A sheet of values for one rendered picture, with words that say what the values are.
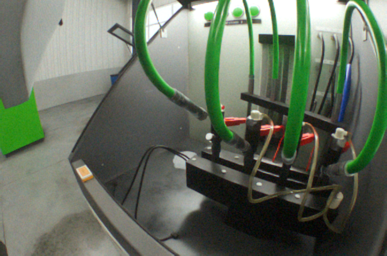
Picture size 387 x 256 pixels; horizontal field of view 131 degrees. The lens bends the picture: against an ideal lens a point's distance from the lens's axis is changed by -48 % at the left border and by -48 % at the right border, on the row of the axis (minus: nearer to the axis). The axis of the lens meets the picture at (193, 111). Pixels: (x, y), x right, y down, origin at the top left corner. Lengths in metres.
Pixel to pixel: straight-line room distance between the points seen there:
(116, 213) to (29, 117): 3.18
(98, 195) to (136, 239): 0.14
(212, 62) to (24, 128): 3.40
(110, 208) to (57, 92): 6.41
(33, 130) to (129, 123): 3.02
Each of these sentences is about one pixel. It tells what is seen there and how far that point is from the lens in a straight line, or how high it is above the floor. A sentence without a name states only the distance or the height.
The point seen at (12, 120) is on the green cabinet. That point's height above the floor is 0.57.
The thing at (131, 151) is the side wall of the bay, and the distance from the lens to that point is 0.62.
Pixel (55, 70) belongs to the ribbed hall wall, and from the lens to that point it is 6.65.
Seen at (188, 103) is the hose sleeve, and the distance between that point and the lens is 0.26.
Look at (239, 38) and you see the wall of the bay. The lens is 0.62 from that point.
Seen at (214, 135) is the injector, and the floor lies 1.05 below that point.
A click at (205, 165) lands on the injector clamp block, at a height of 0.98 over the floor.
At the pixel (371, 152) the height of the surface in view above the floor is 1.15.
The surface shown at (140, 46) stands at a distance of 0.20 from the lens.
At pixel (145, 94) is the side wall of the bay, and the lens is 0.60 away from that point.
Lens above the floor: 1.20
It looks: 18 degrees down
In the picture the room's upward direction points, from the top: 1 degrees counter-clockwise
